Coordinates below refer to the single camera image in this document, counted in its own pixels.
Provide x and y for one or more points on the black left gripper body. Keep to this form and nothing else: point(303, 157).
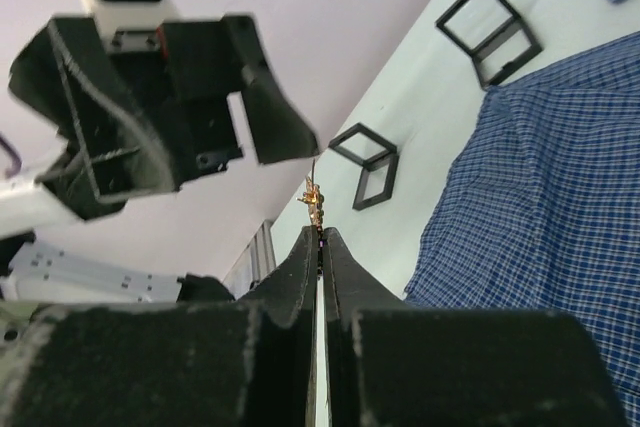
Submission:
point(181, 74)

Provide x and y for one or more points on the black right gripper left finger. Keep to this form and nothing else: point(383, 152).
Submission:
point(247, 362)

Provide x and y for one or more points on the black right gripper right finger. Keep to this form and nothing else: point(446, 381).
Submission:
point(391, 364)

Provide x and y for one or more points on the black open box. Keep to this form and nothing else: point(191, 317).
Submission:
point(493, 34)
point(388, 157)

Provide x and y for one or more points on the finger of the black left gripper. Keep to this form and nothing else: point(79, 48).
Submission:
point(279, 131)
point(113, 152)

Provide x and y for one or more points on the black open box upper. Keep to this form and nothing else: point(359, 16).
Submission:
point(493, 34)

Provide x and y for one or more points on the black open box lower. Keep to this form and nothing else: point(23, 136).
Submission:
point(388, 157)

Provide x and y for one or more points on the gold leaf brooch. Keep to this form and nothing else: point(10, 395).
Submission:
point(313, 199)

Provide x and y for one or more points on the blue checked shirt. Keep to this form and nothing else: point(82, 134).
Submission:
point(540, 209)

